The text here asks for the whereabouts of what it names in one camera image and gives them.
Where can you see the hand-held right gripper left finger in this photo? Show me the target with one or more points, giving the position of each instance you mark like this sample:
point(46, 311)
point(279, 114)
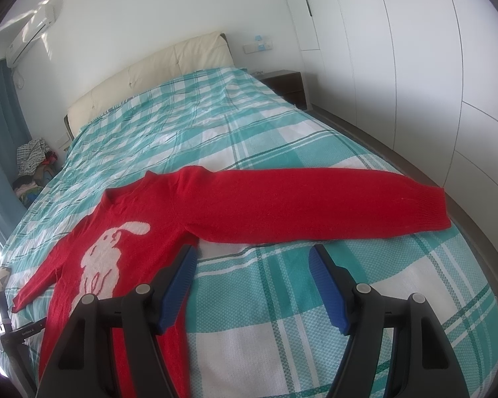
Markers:
point(178, 294)

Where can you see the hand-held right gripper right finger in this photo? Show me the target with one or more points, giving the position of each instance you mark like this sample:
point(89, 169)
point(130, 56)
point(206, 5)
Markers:
point(328, 294)

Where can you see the red knitted sweater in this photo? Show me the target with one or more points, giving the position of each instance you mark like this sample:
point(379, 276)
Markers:
point(274, 207)

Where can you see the pile of clothes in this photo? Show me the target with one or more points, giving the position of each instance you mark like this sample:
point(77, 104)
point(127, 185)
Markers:
point(33, 157)

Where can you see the bed with teal plaid cover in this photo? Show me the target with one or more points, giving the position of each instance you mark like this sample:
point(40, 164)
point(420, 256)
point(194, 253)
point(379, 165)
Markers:
point(253, 132)

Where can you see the blue curtain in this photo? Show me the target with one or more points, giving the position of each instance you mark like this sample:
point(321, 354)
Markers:
point(0, 132)

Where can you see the dark wooden nightstand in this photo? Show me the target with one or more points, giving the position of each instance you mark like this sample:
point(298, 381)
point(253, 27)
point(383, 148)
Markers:
point(288, 87)

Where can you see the cream padded headboard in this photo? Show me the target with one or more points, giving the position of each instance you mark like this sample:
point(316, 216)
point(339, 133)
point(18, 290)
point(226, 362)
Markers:
point(149, 70)

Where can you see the white wardrobe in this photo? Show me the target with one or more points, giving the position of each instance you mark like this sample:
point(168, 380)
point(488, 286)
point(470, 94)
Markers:
point(398, 49)

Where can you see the white air conditioner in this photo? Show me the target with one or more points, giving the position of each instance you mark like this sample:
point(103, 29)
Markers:
point(33, 29)

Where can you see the white wall switch panel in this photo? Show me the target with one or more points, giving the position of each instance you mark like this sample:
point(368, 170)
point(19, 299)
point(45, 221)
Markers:
point(258, 44)

